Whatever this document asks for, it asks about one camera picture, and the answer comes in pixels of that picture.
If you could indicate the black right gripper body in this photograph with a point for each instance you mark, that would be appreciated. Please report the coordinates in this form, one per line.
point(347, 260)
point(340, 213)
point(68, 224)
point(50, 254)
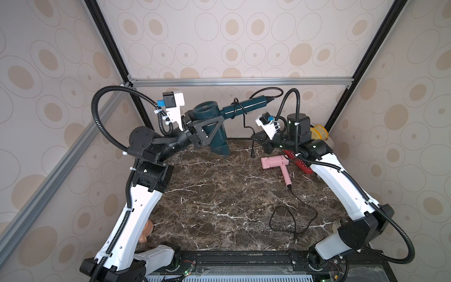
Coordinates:
point(262, 139)

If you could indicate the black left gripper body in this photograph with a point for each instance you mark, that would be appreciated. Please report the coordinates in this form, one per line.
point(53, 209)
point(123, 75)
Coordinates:
point(186, 121)

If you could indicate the dark green hair dryer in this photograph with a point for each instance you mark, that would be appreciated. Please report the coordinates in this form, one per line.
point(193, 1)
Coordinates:
point(210, 109)

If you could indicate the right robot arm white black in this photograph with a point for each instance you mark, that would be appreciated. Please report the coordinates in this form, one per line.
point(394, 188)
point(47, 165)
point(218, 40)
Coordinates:
point(290, 130)

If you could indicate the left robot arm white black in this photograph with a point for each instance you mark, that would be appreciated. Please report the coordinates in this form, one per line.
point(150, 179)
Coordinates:
point(149, 177)

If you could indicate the pink hair dryer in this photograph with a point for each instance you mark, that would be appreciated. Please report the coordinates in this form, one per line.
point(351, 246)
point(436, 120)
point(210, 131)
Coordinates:
point(278, 162)

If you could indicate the red polka dot toaster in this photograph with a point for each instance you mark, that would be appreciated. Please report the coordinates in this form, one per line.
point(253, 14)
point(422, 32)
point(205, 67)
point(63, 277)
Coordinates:
point(299, 163)

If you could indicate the yellow toast slice front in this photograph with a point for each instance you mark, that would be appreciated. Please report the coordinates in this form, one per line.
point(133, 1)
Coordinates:
point(319, 132)

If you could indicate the orange ceramic mug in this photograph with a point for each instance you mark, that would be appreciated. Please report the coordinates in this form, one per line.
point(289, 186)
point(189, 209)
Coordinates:
point(146, 232)

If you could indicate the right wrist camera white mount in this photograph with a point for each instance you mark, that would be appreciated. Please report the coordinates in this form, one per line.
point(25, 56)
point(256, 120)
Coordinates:
point(269, 124)

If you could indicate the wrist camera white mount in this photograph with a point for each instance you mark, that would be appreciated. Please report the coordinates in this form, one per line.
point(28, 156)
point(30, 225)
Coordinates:
point(269, 124)
point(172, 102)

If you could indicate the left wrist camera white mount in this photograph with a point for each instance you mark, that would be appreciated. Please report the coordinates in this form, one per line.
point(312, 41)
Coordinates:
point(172, 102)

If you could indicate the silver aluminium rail back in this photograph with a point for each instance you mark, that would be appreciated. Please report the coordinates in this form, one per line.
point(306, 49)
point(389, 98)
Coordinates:
point(214, 82)

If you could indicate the silver aluminium rail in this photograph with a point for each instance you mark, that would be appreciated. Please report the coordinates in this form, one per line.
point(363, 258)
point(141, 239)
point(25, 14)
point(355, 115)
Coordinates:
point(15, 223)
point(214, 82)

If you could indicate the silver aluminium rail left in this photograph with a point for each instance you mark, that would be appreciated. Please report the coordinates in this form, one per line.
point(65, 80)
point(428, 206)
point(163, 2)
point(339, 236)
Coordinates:
point(15, 223)

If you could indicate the black corner frame post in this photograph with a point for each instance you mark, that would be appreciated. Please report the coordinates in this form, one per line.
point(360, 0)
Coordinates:
point(94, 9)

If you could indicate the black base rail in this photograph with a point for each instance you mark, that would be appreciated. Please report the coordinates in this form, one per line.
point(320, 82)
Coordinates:
point(273, 266)

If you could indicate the black right corner post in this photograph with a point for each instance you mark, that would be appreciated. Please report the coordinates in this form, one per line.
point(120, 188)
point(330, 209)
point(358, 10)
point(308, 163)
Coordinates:
point(381, 35)

